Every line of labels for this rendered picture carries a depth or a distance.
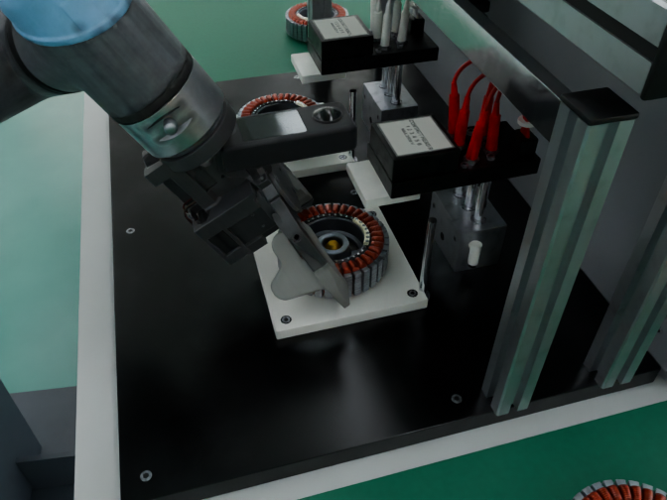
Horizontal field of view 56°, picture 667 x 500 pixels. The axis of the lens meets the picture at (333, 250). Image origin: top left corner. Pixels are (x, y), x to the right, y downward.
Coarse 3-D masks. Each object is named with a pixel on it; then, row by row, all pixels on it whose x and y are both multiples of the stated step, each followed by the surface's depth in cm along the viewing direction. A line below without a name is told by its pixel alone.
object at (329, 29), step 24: (312, 24) 74; (336, 24) 74; (360, 24) 74; (312, 48) 75; (336, 48) 72; (360, 48) 72; (408, 48) 75; (432, 48) 75; (312, 72) 74; (336, 72) 73; (384, 72) 81
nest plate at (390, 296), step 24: (264, 264) 64; (408, 264) 64; (264, 288) 62; (384, 288) 62; (408, 288) 62; (288, 312) 59; (312, 312) 59; (336, 312) 59; (360, 312) 59; (384, 312) 60; (288, 336) 58
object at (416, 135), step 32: (384, 128) 57; (416, 128) 57; (512, 128) 61; (384, 160) 56; (416, 160) 54; (448, 160) 55; (480, 160) 58; (512, 160) 58; (384, 192) 57; (416, 192) 56; (480, 192) 60
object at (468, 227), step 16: (448, 192) 66; (432, 208) 67; (448, 208) 64; (464, 208) 64; (448, 224) 64; (464, 224) 62; (480, 224) 62; (496, 224) 62; (448, 240) 65; (464, 240) 62; (480, 240) 63; (496, 240) 63; (448, 256) 66; (464, 256) 63; (480, 256) 64; (496, 256) 65
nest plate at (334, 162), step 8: (344, 152) 79; (304, 160) 78; (312, 160) 78; (320, 160) 78; (328, 160) 78; (336, 160) 78; (344, 160) 78; (352, 160) 78; (296, 168) 76; (304, 168) 76; (312, 168) 76; (320, 168) 77; (328, 168) 77; (336, 168) 78; (344, 168) 78; (296, 176) 77; (304, 176) 77
